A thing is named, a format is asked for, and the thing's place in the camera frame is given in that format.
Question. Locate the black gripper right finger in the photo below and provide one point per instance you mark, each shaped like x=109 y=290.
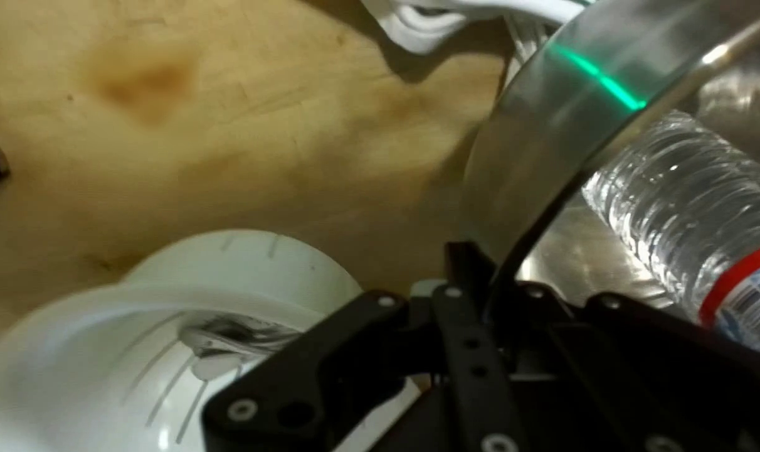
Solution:
x=646 y=377

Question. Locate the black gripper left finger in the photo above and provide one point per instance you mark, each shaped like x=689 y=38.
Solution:
x=378 y=366

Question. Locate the clear plastic water bottle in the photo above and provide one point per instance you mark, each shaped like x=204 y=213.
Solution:
x=696 y=208

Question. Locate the silver metal mixing bowl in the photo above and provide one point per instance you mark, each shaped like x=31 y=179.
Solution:
x=545 y=151

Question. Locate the small grey metal object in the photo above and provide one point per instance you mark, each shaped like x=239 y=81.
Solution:
x=229 y=334

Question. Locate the white plastic colander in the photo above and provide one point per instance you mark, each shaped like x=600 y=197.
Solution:
x=103 y=360

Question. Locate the white green striped towel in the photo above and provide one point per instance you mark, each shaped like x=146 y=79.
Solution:
x=445 y=16

